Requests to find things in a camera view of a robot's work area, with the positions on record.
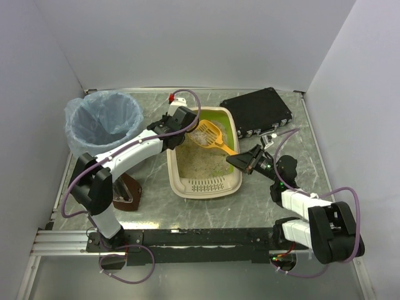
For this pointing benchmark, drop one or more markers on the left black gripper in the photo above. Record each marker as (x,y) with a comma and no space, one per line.
(190,125)

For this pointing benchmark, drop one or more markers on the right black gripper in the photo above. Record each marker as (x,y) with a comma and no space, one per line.
(250,161)

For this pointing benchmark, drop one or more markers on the orange litter scoop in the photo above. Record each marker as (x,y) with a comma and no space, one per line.
(215,135)

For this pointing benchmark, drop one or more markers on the beige green litter box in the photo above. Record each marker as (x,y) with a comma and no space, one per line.
(198,173)

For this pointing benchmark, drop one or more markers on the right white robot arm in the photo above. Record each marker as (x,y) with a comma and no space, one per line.
(328,228)

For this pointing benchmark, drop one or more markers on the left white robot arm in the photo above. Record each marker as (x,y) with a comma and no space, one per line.
(91,184)

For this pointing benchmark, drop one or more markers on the black hard case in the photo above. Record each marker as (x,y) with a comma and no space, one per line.
(257,112)

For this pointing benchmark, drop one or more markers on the trash bin with blue bag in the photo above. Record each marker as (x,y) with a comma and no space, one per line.
(102,121)

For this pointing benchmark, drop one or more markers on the brown leather holder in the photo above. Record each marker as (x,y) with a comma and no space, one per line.
(127,193)

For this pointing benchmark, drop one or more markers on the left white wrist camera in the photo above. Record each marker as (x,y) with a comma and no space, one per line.
(174,103)

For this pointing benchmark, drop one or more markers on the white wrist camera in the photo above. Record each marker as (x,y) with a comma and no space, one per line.
(174,103)
(267,140)

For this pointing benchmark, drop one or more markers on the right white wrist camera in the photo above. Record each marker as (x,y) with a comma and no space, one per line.
(267,140)

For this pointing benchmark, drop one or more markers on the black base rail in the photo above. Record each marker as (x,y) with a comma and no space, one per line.
(212,245)

